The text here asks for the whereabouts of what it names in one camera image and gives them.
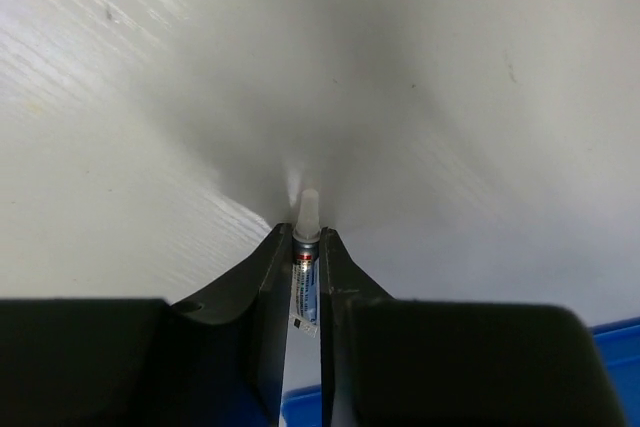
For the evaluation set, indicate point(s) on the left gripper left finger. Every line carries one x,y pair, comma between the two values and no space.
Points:
234,338

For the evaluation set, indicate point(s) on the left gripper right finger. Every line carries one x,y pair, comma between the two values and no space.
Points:
341,282

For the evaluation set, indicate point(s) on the small silver glue tube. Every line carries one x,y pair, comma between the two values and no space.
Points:
305,263

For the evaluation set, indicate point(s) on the blue divided plastic bin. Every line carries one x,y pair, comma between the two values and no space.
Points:
617,344

